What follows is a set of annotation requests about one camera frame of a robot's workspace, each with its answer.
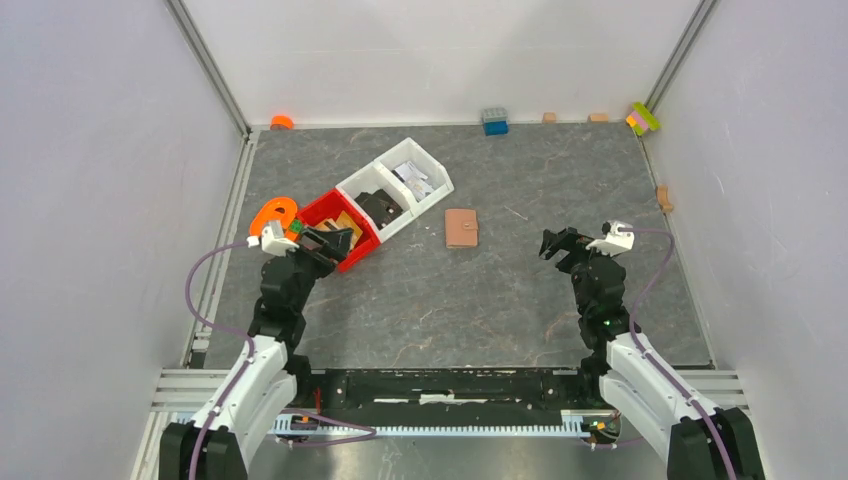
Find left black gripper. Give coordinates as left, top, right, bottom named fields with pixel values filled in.
left=278, top=226, right=352, bottom=313

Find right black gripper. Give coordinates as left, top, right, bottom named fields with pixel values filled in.
left=538, top=227, right=618, bottom=316

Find tan leather card holder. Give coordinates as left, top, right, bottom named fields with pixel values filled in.
left=445, top=208, right=479, bottom=249

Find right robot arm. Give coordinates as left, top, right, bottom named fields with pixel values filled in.
left=539, top=221, right=765, bottom=479

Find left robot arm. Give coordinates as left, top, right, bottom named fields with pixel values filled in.
left=158, top=222, right=354, bottom=479

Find tan item in red bin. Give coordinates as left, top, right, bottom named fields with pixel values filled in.
left=316, top=211, right=363, bottom=251

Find red plastic bin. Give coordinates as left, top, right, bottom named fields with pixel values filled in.
left=296, top=188, right=380, bottom=272

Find black wallet in bin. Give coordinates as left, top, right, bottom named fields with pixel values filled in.
left=355, top=189, right=404, bottom=230

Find orange tape dispenser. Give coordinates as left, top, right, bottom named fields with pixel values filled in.
left=249, top=197, right=298, bottom=241

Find white middle plastic bin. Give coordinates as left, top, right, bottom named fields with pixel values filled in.
left=336, top=163, right=416, bottom=243

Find white plastic bin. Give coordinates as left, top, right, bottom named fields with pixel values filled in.
left=336, top=163, right=416, bottom=243
left=373, top=137, right=455, bottom=215

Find white far plastic bin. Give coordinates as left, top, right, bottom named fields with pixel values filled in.
left=373, top=137, right=455, bottom=215

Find curved wooden piece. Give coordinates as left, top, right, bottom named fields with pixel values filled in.
left=655, top=185, right=674, bottom=214

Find blue grey toy block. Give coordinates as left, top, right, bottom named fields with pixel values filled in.
left=480, top=107, right=509, bottom=136

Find orange round cap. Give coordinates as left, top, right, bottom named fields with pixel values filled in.
left=269, top=115, right=294, bottom=130

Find green pink toy block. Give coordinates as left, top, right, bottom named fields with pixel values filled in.
left=625, top=102, right=661, bottom=137

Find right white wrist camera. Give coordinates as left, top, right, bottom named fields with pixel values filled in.
left=586, top=220, right=635, bottom=257

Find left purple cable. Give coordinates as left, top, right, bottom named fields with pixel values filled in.
left=184, top=241, right=378, bottom=480

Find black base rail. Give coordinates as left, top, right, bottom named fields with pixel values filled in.
left=290, top=367, right=611, bottom=427

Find light blue cable comb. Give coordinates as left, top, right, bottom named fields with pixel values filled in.
left=268, top=414, right=590, bottom=439

